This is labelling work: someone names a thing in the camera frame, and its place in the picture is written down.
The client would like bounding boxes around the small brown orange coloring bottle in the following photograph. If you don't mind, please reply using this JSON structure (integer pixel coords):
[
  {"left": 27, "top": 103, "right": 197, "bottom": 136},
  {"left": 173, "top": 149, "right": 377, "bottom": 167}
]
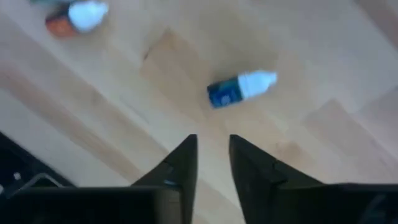
[{"left": 45, "top": 1, "right": 109, "bottom": 40}]

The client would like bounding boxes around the small blue food coloring bottle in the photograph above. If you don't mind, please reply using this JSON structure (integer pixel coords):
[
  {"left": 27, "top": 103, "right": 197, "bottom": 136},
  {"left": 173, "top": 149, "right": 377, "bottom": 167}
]
[{"left": 206, "top": 70, "right": 278, "bottom": 110}]

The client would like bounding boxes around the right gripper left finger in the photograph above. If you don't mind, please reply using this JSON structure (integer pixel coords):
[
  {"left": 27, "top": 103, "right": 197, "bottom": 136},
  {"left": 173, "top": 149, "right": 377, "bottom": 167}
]
[{"left": 130, "top": 133, "right": 199, "bottom": 224}]

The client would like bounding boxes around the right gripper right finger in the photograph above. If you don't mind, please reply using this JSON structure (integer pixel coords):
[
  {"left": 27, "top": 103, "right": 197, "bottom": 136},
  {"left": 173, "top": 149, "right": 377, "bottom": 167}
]
[{"left": 229, "top": 134, "right": 324, "bottom": 224}]

